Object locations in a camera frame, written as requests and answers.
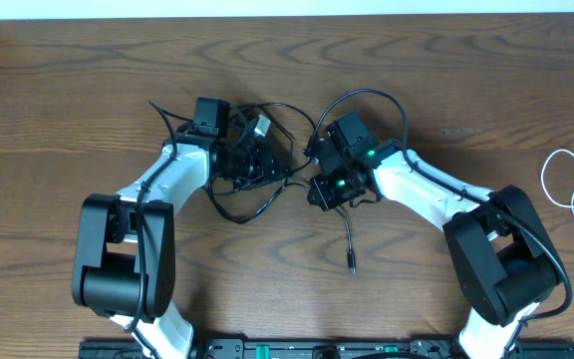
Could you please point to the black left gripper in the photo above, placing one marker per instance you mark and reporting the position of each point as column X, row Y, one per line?
column 265, row 157

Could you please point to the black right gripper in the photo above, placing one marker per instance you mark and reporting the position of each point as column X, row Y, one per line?
column 320, row 195

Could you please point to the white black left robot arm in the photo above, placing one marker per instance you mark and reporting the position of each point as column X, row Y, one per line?
column 124, row 267

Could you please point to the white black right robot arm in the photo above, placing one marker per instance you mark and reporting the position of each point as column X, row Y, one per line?
column 503, row 258

